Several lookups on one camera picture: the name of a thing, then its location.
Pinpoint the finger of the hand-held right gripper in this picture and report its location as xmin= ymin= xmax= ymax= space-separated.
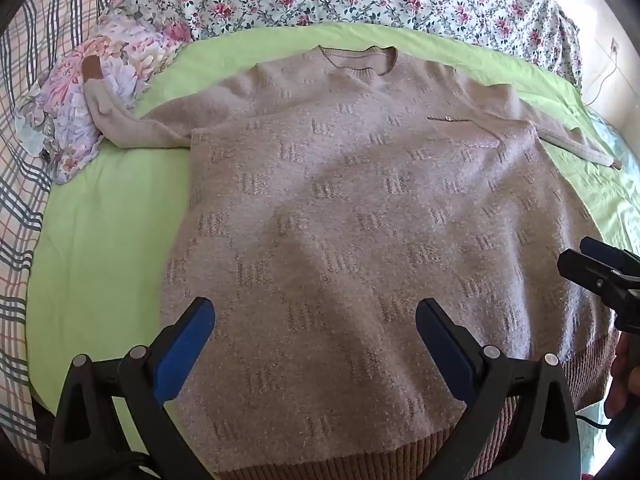
xmin=581 ymin=236 xmax=640 ymax=275
xmin=557 ymin=250 xmax=640 ymax=332

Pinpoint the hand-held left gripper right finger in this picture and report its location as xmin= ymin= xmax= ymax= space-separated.
xmin=416 ymin=298 xmax=583 ymax=480

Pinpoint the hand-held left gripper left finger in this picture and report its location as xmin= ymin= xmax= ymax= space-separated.
xmin=50 ymin=297 xmax=216 ymax=480

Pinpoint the beige knitted sweater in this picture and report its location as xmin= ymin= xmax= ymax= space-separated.
xmin=85 ymin=45 xmax=623 ymax=480

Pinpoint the person's right hand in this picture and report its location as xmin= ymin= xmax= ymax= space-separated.
xmin=606 ymin=332 xmax=640 ymax=417

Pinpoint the light blue sheet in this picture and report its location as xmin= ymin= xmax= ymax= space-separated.
xmin=585 ymin=107 xmax=640 ymax=211

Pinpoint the light green bed sheet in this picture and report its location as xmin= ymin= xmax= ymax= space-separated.
xmin=25 ymin=22 xmax=640 ymax=480

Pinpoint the plaid bed sheet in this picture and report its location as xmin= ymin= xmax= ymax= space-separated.
xmin=0 ymin=0 xmax=136 ymax=461

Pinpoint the pastel floral cloth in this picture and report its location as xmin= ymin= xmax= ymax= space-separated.
xmin=15 ymin=12 xmax=193 ymax=183

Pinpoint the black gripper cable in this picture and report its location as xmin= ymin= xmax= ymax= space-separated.
xmin=575 ymin=411 xmax=614 ymax=431

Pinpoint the white wall cable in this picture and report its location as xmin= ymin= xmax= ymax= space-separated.
xmin=585 ymin=55 xmax=619 ymax=108

